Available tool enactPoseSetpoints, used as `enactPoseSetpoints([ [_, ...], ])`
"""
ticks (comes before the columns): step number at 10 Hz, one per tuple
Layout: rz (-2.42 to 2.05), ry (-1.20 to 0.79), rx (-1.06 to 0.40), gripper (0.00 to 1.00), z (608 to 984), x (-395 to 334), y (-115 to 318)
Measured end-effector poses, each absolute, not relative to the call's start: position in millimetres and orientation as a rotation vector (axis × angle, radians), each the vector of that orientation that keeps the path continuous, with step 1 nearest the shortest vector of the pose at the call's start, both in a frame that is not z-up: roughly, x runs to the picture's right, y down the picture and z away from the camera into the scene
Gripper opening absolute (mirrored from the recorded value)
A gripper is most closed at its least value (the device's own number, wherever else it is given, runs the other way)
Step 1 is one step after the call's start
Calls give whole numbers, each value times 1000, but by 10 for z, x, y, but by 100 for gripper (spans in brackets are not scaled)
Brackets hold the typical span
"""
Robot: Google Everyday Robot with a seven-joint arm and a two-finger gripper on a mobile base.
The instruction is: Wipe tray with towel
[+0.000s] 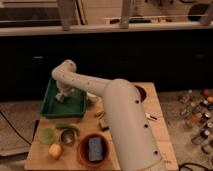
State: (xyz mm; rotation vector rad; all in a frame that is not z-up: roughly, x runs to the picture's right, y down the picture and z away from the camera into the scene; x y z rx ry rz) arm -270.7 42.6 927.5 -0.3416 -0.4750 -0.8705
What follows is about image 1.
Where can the spice bottles on floor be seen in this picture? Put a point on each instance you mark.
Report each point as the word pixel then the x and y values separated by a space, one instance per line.
pixel 197 113

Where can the white cup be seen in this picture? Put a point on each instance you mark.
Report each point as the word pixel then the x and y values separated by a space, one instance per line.
pixel 92 98

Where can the wooden board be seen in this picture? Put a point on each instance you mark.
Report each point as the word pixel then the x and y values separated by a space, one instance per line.
pixel 75 157

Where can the green plastic tray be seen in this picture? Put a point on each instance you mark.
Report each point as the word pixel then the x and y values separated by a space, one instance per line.
pixel 73 106

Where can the small metal cup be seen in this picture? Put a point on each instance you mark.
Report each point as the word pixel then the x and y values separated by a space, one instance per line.
pixel 67 137

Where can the light green plastic cup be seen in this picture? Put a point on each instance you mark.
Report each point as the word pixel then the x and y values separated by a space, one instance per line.
pixel 47 136

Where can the brown round bowl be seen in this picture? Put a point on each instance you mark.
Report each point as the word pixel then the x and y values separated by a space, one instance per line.
pixel 142 93

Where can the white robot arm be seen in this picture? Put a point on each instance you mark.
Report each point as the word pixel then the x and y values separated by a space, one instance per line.
pixel 134 142

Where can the blue sponge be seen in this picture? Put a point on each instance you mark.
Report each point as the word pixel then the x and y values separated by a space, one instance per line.
pixel 95 149

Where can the black handled scrub brush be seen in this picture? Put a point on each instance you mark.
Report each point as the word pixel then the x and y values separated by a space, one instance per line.
pixel 103 125

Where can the yellow plastic fruit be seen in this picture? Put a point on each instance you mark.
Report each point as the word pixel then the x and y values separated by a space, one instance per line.
pixel 55 151

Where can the green chili pepper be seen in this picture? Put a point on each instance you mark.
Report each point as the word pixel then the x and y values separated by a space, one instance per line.
pixel 67 126

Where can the terracotta bowl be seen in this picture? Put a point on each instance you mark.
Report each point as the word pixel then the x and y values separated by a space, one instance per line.
pixel 83 150

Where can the white handled spatula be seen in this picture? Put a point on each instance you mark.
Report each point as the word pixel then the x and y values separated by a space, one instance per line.
pixel 151 117

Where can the white cloth towel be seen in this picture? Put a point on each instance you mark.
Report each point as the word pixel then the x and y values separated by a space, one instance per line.
pixel 61 96

